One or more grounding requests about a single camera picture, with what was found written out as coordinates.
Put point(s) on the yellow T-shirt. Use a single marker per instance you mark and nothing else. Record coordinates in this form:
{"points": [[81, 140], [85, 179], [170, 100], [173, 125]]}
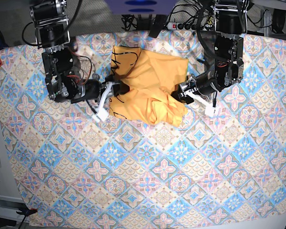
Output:
{"points": [[151, 78]]}

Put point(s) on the purple camera mount housing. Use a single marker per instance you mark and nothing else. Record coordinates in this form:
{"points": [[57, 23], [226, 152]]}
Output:
{"points": [[123, 7]]}

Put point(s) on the patterned blue tile tablecloth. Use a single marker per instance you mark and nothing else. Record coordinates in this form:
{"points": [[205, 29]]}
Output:
{"points": [[121, 174]]}

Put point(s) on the orange black clamp bottom left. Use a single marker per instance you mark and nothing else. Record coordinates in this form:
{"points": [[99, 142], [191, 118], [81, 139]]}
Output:
{"points": [[26, 212]]}

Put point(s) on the white power strip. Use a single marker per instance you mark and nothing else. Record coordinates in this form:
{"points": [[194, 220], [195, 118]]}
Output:
{"points": [[178, 26]]}

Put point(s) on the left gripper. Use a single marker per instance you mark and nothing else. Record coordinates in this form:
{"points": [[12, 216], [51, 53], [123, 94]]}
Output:
{"points": [[193, 87]]}

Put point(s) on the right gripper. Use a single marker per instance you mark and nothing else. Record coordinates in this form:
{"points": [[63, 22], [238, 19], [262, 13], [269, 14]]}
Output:
{"points": [[100, 92]]}

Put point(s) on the black table clamp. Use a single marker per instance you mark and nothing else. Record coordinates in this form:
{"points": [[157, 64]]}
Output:
{"points": [[158, 24]]}

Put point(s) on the white rail box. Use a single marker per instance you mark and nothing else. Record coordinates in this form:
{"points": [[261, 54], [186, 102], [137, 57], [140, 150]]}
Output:
{"points": [[9, 207]]}

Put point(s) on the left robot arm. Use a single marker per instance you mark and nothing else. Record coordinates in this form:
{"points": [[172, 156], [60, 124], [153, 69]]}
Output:
{"points": [[230, 18]]}

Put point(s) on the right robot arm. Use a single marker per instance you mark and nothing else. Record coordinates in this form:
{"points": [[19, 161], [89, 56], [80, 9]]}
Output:
{"points": [[63, 81]]}

